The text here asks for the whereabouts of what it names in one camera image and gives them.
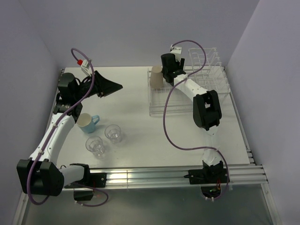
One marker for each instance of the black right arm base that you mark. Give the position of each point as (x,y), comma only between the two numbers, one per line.
(215,176)

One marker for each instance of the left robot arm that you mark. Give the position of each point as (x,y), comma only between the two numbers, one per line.
(39,174)

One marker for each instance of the clear glass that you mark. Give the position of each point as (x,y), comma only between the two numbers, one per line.
(95,145)
(113,133)

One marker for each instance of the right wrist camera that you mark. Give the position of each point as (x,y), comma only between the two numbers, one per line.
(176,50)

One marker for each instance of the aluminium mounting rail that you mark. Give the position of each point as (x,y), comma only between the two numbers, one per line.
(167,177)

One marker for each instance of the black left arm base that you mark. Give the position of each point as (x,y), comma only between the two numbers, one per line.
(80,176)

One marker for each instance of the beige plastic tumbler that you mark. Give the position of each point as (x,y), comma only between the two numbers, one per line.
(156,77)

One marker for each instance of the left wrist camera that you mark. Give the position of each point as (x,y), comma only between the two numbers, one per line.
(85,67)

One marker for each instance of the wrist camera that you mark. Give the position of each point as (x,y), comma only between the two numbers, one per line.
(176,50)
(85,67)

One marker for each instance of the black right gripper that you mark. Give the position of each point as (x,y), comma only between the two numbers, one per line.
(180,64)

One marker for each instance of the light blue mug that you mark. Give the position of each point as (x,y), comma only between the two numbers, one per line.
(87,123)

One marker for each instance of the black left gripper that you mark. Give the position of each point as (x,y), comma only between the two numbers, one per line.
(103,86)

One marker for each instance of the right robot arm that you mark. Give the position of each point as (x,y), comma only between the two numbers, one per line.
(206,109)

